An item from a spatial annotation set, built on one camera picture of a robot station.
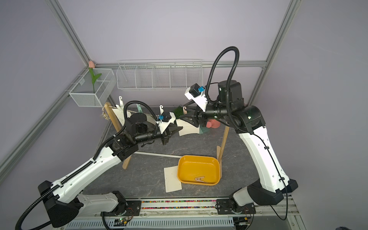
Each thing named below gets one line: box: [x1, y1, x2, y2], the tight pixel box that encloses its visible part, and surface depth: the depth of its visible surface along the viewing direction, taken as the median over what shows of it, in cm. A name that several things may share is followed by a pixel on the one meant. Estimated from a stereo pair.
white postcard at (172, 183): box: [163, 165, 183, 193], surface depth 84 cm
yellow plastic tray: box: [177, 155, 221, 186], surface depth 88 cm
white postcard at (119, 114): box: [111, 108, 126, 123], surface depth 65 cm
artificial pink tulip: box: [88, 60, 103, 94], surface depth 92 cm
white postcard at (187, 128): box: [175, 118, 200, 137], surface depth 64 cm
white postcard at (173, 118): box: [168, 111, 176, 125], surface depth 54 cm
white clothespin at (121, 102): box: [118, 95, 124, 110], surface depth 60 cm
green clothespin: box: [136, 103, 144, 114], surface depth 59 cm
